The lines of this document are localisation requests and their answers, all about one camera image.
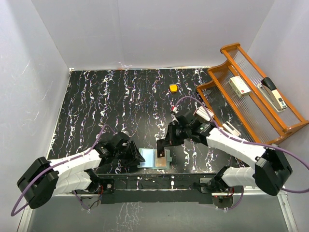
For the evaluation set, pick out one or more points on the wooden tiered shelf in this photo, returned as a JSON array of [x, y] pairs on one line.
[[263, 123]]

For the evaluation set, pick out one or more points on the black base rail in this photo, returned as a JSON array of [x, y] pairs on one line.
[[152, 188]]

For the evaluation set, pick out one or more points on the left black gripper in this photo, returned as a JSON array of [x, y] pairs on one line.
[[134, 156]]

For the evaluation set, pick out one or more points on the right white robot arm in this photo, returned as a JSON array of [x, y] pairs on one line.
[[267, 168]]

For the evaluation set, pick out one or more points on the green card holder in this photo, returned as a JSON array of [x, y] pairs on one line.
[[149, 156]]

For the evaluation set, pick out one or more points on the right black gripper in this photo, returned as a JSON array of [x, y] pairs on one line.
[[170, 139]]

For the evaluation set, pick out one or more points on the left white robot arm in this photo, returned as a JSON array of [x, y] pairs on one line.
[[45, 179]]

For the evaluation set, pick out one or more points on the black beige stapler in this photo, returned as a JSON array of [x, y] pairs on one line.
[[271, 93]]

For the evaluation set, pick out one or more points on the gold credit card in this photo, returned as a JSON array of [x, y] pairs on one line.
[[161, 162]]

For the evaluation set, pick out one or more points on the white staple box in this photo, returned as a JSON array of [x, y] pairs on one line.
[[239, 86]]

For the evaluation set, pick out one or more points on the yellow small block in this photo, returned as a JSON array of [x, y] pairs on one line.
[[173, 88]]

